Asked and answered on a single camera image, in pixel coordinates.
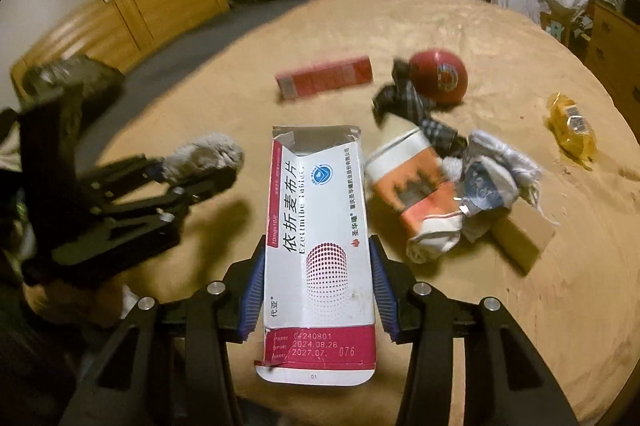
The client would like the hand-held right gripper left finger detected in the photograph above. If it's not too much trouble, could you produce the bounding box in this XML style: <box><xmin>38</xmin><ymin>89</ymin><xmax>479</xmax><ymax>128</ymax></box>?
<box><xmin>60</xmin><ymin>233</ymin><xmax>268</xmax><ymax>426</ymax></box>

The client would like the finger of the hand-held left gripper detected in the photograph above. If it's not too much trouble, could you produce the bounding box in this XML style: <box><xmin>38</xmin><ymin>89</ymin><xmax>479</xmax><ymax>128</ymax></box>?
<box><xmin>82</xmin><ymin>155</ymin><xmax>168</xmax><ymax>203</ymax></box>
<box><xmin>50</xmin><ymin>169</ymin><xmax>238</xmax><ymax>268</ymax></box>

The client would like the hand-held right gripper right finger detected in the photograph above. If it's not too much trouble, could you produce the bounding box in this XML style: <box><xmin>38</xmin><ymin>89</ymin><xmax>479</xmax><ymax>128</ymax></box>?
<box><xmin>367</xmin><ymin>233</ymin><xmax>593</xmax><ymax>426</ymax></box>

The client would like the grey fuzzy sock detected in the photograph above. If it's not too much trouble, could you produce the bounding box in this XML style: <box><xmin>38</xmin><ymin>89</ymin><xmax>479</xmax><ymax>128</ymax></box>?
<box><xmin>162</xmin><ymin>133</ymin><xmax>246</xmax><ymax>185</ymax></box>

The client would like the white and red medicine box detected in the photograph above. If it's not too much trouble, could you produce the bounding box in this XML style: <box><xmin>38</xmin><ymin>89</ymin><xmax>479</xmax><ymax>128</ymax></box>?
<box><xmin>254</xmin><ymin>123</ymin><xmax>378</xmax><ymax>384</ymax></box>

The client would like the person's left hand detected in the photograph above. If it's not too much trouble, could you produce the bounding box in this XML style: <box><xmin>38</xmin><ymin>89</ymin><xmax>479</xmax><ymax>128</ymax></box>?
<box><xmin>22</xmin><ymin>279</ymin><xmax>126</xmax><ymax>323</ymax></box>

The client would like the orange and white sock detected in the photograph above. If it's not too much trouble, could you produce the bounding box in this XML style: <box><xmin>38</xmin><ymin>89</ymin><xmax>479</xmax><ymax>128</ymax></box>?
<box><xmin>365</xmin><ymin>126</ymin><xmax>472</xmax><ymax>265</ymax></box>

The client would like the grey bed sheet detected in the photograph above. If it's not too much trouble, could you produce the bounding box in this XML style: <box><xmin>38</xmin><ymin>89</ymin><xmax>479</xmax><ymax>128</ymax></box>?
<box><xmin>75</xmin><ymin>0</ymin><xmax>301</xmax><ymax>157</ymax></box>

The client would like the brown cardboard piece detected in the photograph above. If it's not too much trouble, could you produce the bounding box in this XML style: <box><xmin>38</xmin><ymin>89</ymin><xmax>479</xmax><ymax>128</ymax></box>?
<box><xmin>487</xmin><ymin>195</ymin><xmax>557</xmax><ymax>275</ymax></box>

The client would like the wooden cabinet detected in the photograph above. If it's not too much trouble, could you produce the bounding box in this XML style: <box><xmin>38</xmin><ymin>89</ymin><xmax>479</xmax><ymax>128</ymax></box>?
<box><xmin>10</xmin><ymin>0</ymin><xmax>232</xmax><ymax>103</ymax></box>

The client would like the grey and white sock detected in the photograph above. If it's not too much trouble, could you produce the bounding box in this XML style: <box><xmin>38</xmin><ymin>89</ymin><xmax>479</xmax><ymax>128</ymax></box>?
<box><xmin>442</xmin><ymin>129</ymin><xmax>544</xmax><ymax>243</ymax></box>

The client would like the red flat box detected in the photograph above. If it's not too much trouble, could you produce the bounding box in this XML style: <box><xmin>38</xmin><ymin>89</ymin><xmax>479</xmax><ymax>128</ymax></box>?
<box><xmin>274</xmin><ymin>56</ymin><xmax>374</xmax><ymax>100</ymax></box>

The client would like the dark striped sock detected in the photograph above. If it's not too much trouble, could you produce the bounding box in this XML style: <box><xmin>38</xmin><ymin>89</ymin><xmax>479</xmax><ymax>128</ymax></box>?
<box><xmin>370</xmin><ymin>59</ymin><xmax>467</xmax><ymax>158</ymax></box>

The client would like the red ball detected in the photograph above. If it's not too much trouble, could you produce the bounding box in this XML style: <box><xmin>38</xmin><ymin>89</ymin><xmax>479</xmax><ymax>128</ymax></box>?
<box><xmin>409</xmin><ymin>49</ymin><xmax>469</xmax><ymax>105</ymax></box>

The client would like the yellow snack wrapper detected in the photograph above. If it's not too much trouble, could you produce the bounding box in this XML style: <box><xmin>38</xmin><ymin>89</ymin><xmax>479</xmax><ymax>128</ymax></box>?
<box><xmin>545</xmin><ymin>92</ymin><xmax>599</xmax><ymax>168</ymax></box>

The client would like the tan blanket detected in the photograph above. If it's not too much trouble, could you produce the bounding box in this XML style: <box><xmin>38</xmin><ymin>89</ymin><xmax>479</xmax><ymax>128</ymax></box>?
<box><xmin>95</xmin><ymin>0</ymin><xmax>635</xmax><ymax>426</ymax></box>

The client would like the wooden dresser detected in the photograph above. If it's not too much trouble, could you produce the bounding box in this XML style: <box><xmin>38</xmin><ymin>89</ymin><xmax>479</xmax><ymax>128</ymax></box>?
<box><xmin>584</xmin><ymin>0</ymin><xmax>640</xmax><ymax>103</ymax></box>

